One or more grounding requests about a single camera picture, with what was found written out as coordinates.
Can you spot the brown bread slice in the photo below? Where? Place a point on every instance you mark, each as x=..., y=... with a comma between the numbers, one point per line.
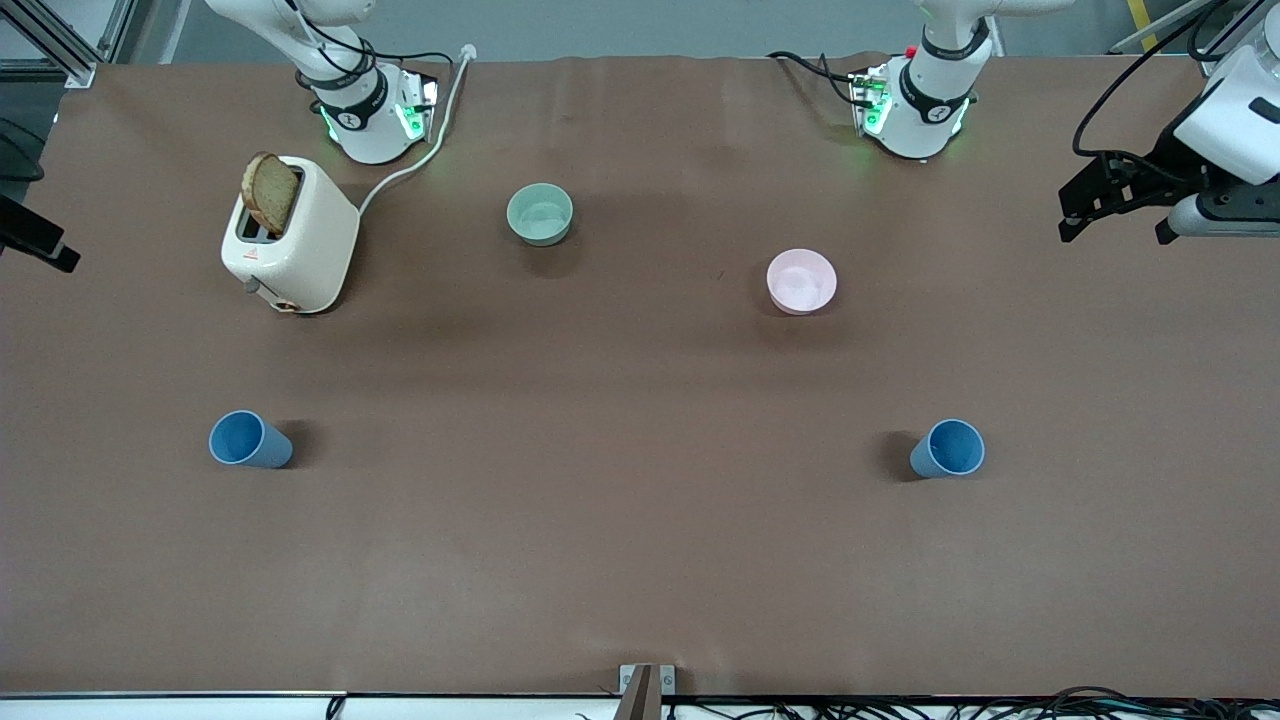
x=270, y=192

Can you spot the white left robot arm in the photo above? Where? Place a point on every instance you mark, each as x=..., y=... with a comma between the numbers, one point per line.
x=925, y=115

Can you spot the blue plastic cup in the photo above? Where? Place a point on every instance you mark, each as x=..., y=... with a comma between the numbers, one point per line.
x=948, y=450
x=248, y=442

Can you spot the aluminium frame profile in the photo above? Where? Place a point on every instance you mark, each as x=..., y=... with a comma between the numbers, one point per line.
x=1215, y=62
x=55, y=40

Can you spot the cream white toaster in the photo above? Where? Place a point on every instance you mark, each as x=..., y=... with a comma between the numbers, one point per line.
x=300, y=245

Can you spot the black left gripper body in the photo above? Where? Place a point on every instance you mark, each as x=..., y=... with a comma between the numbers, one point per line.
x=1163, y=157

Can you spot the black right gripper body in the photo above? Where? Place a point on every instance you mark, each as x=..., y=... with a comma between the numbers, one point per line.
x=28, y=232

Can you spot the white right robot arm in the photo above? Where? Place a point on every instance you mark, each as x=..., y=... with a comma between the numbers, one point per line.
x=368, y=125

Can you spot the green bowl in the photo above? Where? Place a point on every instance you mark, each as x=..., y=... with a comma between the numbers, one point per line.
x=540, y=214

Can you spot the pink bowl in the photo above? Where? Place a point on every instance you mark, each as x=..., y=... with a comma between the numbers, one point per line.
x=801, y=281

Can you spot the grey metal table bracket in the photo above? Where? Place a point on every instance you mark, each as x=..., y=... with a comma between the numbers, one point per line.
x=647, y=684

